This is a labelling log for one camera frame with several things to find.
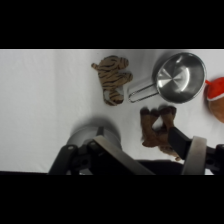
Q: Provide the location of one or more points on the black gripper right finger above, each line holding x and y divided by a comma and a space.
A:
193, 154

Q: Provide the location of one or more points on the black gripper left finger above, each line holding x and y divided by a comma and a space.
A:
110, 156

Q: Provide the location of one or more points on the striped tiger plush toy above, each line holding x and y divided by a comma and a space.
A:
111, 78

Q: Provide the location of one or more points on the brown moose plush toy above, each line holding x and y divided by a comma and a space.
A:
156, 128

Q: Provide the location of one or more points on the orange red plush toy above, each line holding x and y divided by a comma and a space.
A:
217, 98

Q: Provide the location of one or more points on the stainless steel saucepan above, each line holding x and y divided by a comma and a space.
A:
179, 77

